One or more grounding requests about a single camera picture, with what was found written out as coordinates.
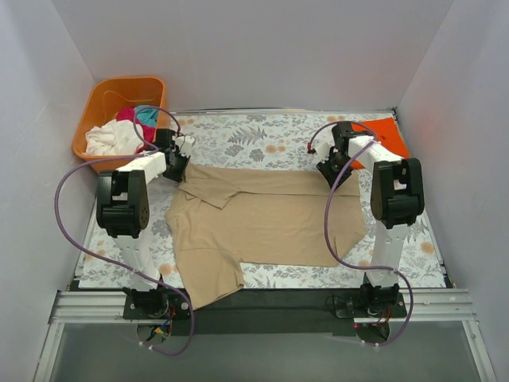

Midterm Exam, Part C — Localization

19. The beige t-shirt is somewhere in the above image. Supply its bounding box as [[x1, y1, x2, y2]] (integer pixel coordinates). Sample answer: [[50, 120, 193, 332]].
[[165, 165, 366, 309]]

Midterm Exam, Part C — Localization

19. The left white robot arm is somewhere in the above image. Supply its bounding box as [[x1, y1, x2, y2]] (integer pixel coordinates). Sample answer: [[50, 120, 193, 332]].
[[96, 129, 196, 319]]

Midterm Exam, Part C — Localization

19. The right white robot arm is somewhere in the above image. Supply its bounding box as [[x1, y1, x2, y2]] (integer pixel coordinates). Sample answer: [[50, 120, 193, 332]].
[[307, 121, 425, 320]]

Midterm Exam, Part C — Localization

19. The teal t-shirt in basket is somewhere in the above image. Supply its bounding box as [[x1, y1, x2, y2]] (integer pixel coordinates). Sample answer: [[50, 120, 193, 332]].
[[134, 105, 159, 127]]

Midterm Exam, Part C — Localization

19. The white t-shirt in basket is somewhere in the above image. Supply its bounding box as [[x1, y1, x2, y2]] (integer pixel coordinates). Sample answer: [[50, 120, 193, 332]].
[[84, 119, 144, 156]]

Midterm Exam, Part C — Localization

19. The magenta t-shirt in basket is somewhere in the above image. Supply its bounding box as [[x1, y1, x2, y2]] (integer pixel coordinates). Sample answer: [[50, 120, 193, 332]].
[[115, 107, 156, 142]]

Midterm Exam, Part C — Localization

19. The folded orange t-shirt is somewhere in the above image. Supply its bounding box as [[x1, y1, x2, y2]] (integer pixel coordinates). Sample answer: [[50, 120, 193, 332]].
[[362, 117, 410, 158]]

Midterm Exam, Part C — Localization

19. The orange plastic basket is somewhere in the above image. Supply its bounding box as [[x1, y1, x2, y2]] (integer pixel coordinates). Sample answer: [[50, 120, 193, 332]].
[[72, 76, 167, 162]]

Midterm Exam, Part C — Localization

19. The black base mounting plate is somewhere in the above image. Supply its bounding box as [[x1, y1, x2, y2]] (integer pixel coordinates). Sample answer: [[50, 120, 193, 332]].
[[122, 288, 407, 337]]

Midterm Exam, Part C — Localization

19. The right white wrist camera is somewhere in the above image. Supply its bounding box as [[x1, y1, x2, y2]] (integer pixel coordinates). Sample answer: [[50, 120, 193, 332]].
[[307, 142, 338, 163]]

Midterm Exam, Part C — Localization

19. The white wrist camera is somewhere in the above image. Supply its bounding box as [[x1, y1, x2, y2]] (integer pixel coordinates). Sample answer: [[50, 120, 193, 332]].
[[173, 134, 196, 158], [307, 142, 338, 163]]

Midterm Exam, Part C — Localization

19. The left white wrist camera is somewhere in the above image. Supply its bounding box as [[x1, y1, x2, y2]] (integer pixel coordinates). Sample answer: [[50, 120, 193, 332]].
[[173, 134, 196, 158]]

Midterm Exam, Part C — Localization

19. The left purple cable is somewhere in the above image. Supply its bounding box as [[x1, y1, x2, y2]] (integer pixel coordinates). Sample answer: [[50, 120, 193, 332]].
[[53, 103, 196, 356]]

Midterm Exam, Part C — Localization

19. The purple cable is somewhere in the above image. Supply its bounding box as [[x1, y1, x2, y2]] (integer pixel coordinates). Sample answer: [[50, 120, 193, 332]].
[[53, 103, 196, 356], [306, 121, 413, 348]]

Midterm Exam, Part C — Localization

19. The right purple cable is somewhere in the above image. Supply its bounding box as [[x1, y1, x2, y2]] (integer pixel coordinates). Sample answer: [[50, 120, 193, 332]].
[[306, 121, 413, 348]]

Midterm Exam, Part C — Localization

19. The aluminium frame rail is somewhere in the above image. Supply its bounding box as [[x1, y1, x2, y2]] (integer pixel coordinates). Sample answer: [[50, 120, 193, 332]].
[[49, 288, 478, 323]]

